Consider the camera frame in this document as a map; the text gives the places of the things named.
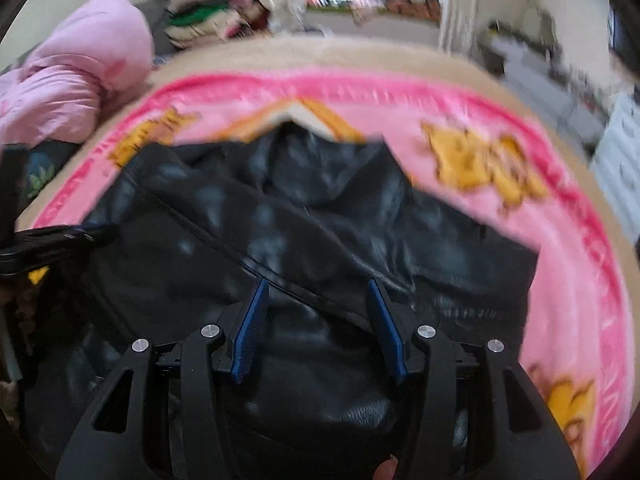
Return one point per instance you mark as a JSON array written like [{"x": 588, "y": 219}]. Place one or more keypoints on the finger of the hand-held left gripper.
[
  {"x": 50, "y": 252},
  {"x": 70, "y": 233}
]

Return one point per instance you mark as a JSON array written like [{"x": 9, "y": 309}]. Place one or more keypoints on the pink quilt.
[{"x": 75, "y": 75}]

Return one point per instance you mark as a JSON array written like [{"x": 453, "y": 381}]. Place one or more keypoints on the pile of folded clothes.
[{"x": 210, "y": 20}]

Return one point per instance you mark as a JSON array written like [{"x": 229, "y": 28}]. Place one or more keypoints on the person's right hand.
[{"x": 387, "y": 470}]

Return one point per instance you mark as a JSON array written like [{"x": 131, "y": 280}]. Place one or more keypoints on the white drawer cabinet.
[{"x": 620, "y": 155}]

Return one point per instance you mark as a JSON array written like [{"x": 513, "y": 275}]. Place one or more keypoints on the grey dressing table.
[{"x": 540, "y": 80}]

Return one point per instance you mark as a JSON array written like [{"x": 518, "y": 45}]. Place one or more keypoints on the black leather jacket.
[{"x": 300, "y": 210}]

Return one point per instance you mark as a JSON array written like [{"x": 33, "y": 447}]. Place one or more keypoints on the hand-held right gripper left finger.
[{"x": 250, "y": 340}]

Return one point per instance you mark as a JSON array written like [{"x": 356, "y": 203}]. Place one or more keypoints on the pink cartoon printed blanket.
[{"x": 500, "y": 125}]

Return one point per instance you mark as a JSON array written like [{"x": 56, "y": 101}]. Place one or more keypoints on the dark floral pillow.
[{"x": 47, "y": 170}]

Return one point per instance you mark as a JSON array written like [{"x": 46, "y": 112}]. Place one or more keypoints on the pale pink garment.
[{"x": 361, "y": 12}]

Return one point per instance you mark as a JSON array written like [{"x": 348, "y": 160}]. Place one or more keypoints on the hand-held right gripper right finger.
[{"x": 390, "y": 340}]

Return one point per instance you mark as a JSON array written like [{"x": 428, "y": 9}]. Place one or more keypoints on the black wall television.
[{"x": 625, "y": 45}]

